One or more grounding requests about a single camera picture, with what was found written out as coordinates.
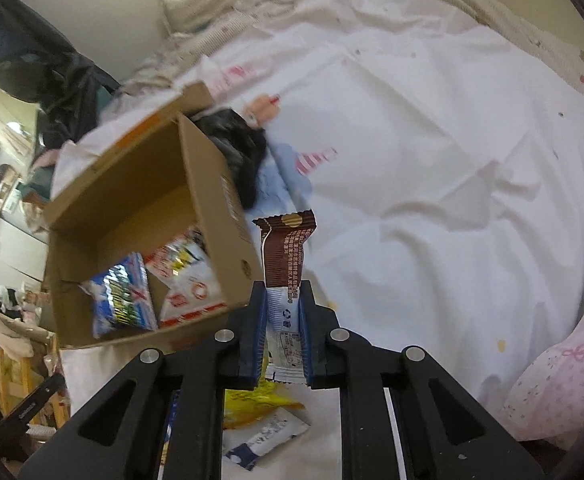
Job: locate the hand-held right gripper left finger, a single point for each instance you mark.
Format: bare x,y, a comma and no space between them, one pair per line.
261,340

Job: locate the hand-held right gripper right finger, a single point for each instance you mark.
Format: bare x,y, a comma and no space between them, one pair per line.
304,350

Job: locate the yellow snack packet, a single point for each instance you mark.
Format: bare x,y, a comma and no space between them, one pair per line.
252,402

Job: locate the brown snack bar packet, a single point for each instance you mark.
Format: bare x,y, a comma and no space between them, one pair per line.
284,255

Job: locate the cardboard box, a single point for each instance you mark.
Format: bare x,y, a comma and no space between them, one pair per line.
136,210

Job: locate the wooden rack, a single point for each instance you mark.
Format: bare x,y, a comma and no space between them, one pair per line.
6,370

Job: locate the white red snack packet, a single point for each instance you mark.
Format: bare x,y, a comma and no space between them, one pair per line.
191,290

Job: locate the white blue sachet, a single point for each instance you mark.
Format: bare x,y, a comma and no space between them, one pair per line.
267,435

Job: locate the blue white snack packet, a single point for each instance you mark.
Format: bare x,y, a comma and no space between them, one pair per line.
121,295

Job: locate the white cabinet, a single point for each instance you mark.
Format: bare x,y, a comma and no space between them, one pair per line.
6,250

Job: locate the dark fluffy cloth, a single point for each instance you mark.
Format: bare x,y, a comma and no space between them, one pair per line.
237,145

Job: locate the white printed blanket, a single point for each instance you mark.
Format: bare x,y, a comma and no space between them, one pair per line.
422,160

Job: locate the pink patterned pillow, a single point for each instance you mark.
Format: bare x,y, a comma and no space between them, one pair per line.
562,375

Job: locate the striped pillow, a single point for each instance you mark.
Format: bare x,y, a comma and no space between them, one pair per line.
196,5

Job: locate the dark jacket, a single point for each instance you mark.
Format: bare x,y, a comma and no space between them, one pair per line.
31,60

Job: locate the cream quilted blanket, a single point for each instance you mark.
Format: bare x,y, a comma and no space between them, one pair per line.
547,35

